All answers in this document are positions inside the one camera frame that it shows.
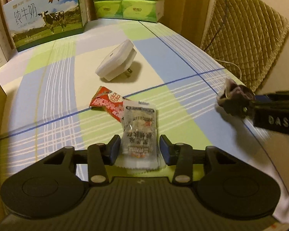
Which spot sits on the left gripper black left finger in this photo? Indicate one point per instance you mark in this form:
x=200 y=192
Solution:
x=98 y=156

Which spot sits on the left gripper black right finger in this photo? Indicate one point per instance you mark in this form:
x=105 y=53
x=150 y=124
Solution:
x=180 y=155

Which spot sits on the clear grey sachet packet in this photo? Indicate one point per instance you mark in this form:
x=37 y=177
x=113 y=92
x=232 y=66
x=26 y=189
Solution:
x=139 y=146

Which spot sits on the dark velvet scrunchie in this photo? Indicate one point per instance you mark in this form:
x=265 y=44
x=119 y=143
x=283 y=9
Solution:
x=235 y=99

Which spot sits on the red snack packet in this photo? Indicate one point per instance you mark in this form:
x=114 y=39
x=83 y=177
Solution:
x=109 y=101

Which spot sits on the white plug-in adapter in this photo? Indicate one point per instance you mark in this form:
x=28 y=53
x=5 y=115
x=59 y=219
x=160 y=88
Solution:
x=117 y=62

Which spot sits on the checked blue green bedsheet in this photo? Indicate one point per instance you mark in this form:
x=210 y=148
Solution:
x=49 y=89

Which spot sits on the quilted olive chair cover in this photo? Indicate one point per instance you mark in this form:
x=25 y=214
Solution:
x=246 y=37

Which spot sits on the blue milk carton gift box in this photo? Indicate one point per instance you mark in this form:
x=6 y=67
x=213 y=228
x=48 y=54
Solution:
x=34 y=22

